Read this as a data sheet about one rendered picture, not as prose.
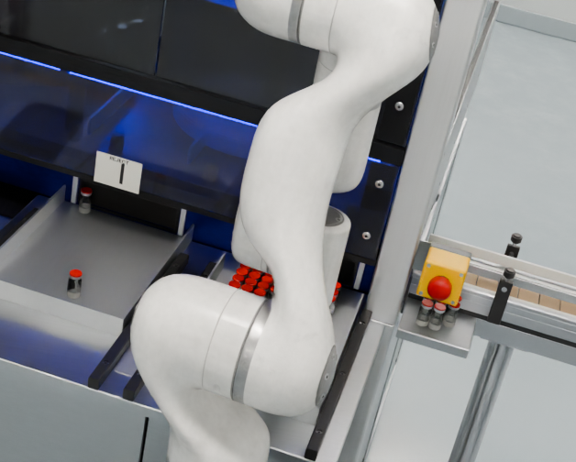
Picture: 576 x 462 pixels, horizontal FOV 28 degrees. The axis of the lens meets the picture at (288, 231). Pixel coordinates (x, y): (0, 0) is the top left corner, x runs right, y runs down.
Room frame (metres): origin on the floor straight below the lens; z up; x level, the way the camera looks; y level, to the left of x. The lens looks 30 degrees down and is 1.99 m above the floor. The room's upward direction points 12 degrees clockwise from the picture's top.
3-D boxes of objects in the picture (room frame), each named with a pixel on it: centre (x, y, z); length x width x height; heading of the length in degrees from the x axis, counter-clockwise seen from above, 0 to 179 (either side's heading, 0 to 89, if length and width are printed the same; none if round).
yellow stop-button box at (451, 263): (1.69, -0.28, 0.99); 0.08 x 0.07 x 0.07; 171
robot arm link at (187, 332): (1.06, 0.06, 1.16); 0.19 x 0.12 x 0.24; 78
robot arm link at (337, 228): (1.37, -0.04, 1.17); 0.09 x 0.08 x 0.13; 78
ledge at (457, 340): (1.73, -0.30, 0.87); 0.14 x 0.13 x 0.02; 171
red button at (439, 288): (1.65, -0.27, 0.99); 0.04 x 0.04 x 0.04; 81
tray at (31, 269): (1.67, 0.33, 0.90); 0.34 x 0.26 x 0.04; 171
